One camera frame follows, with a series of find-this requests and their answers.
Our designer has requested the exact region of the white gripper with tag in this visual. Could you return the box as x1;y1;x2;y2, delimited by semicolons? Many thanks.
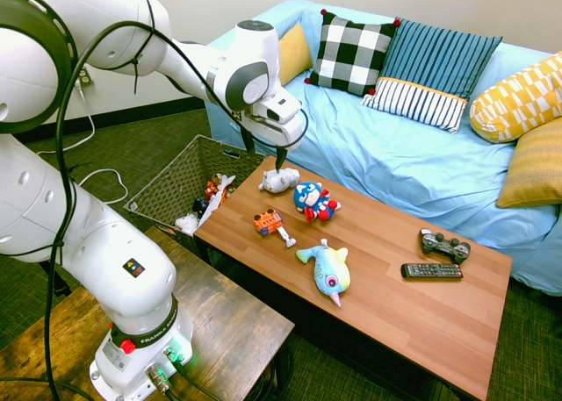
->
240;110;306;172

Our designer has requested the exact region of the grey wicker basket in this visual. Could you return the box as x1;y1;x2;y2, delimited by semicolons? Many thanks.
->
124;133;267;255

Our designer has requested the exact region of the Captain America plush doll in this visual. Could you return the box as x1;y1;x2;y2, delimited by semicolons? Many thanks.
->
292;181;342;224

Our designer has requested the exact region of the plain yellow pillow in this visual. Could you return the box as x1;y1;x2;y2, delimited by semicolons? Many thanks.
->
278;22;314;87

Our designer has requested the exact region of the white fluffy sheep plush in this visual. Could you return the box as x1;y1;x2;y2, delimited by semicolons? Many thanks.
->
175;213;201;235

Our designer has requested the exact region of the black white checked pillow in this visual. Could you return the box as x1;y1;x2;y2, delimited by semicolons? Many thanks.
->
304;8;403;97

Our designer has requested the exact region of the sofa with light blue cover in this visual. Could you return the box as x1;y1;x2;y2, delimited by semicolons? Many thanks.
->
204;0;562;297

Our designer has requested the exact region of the blue narwhal plush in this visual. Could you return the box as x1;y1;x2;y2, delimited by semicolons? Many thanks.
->
295;238;351;309

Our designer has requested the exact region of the navy white striped pillow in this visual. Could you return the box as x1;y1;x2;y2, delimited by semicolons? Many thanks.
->
360;76;469;134

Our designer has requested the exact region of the rustic brown wooden table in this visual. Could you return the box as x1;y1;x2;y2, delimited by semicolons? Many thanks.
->
0;225;296;401

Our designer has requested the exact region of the teal striped pillow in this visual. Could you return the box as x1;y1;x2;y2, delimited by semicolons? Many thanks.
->
379;18;504;102

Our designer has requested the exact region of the black game controller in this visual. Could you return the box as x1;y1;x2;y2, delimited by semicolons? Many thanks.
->
419;228;472;264

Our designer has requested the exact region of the black TV remote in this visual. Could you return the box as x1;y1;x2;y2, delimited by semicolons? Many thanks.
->
400;262;465;282

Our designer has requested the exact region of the reddish wooden coffee table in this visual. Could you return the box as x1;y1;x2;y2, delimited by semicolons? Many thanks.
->
192;154;514;401

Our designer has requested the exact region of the yellow white patterned pillow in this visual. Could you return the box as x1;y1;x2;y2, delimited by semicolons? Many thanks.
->
469;50;562;144

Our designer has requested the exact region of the mustard striped pillow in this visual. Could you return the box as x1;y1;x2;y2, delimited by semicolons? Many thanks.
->
495;118;562;209

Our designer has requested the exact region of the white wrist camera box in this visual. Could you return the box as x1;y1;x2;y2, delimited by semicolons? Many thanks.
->
256;94;303;125

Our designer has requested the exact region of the white power cable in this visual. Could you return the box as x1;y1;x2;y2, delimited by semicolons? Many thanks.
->
34;82;129;205

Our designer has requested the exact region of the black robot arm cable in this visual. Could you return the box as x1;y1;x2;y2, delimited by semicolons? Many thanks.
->
0;0;309;401

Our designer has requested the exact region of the robot base connector cable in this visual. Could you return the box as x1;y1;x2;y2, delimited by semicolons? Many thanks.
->
170;356;229;401

